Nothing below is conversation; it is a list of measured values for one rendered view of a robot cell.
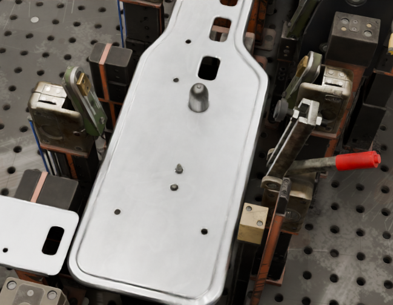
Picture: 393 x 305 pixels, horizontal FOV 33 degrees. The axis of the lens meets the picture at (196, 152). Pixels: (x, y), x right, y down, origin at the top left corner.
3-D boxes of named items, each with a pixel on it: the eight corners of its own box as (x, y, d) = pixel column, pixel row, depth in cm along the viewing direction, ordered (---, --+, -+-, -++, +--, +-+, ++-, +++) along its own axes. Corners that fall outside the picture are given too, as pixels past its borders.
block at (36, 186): (53, 232, 128) (23, 157, 104) (109, 245, 127) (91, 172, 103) (35, 278, 123) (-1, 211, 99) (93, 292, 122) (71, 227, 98)
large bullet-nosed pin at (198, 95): (191, 100, 110) (191, 75, 104) (209, 103, 110) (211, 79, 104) (186, 115, 108) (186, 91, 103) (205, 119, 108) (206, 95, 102)
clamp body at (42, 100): (65, 173, 135) (31, 65, 105) (121, 186, 134) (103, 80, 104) (49, 212, 131) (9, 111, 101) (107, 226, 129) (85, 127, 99)
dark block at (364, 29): (296, 151, 138) (335, 9, 102) (329, 158, 138) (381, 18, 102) (292, 172, 136) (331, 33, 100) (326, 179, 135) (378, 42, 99)
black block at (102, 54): (103, 124, 141) (86, 32, 116) (152, 135, 140) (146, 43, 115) (91, 157, 137) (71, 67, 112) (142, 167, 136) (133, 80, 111)
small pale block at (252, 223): (228, 291, 123) (244, 201, 91) (247, 296, 122) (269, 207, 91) (224, 310, 121) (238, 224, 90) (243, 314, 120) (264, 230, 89)
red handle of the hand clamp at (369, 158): (269, 153, 95) (378, 140, 86) (276, 161, 97) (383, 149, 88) (264, 178, 93) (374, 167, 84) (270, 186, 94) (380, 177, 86)
